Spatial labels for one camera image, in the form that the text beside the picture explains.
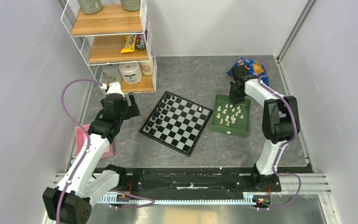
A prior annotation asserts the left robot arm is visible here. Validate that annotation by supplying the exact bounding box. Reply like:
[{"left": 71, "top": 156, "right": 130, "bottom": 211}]
[{"left": 42, "top": 82, "right": 140, "bottom": 224}]

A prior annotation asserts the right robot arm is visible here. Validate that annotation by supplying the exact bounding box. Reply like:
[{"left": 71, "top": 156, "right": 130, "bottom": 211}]
[{"left": 229, "top": 65, "right": 300, "bottom": 191}]

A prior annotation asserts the green plastic tray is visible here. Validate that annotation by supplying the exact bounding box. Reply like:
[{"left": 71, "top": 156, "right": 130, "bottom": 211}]
[{"left": 210, "top": 94, "right": 251, "bottom": 137}]

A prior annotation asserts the white toilet paper roll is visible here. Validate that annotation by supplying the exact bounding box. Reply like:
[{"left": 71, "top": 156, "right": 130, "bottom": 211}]
[{"left": 119, "top": 62, "right": 143, "bottom": 84}]

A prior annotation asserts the blue chips bag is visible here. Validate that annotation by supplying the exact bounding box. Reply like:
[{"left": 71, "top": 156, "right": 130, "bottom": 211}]
[{"left": 232, "top": 57, "right": 269, "bottom": 86}]

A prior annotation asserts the white patterned mug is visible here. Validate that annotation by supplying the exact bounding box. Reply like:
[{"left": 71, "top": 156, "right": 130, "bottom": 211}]
[{"left": 102, "top": 64, "right": 123, "bottom": 83}]

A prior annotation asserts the white cup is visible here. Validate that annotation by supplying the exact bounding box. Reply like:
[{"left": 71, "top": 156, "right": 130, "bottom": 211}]
[{"left": 139, "top": 57, "right": 154, "bottom": 76}]

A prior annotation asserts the pink plastic box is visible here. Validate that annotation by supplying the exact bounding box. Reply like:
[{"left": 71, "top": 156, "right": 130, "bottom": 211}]
[{"left": 75, "top": 124, "right": 114, "bottom": 162}]

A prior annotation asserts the black white chessboard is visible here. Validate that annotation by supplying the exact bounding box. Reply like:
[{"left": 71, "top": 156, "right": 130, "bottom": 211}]
[{"left": 139, "top": 91, "right": 213, "bottom": 157}]

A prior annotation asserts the yellow candy bag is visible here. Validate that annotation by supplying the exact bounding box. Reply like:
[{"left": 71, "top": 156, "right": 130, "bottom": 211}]
[{"left": 120, "top": 34, "right": 137, "bottom": 54}]

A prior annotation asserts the brown candy bag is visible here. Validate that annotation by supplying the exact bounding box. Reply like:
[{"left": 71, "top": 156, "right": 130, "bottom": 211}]
[{"left": 135, "top": 30, "right": 148, "bottom": 51}]

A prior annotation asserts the green bottle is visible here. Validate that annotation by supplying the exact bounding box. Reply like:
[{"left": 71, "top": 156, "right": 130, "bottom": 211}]
[
  {"left": 78, "top": 0, "right": 103, "bottom": 14},
  {"left": 120, "top": 0, "right": 141, "bottom": 12}
]

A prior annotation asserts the white wire wooden shelf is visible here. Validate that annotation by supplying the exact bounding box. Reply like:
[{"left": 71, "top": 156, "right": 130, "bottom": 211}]
[{"left": 61, "top": 0, "right": 158, "bottom": 95}]

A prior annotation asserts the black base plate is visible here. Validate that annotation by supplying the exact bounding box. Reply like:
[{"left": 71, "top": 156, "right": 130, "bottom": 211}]
[{"left": 98, "top": 167, "right": 282, "bottom": 200}]

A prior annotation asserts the aluminium frame rail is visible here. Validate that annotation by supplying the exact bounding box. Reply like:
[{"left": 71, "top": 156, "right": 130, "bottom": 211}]
[{"left": 276, "top": 0, "right": 317, "bottom": 62}]

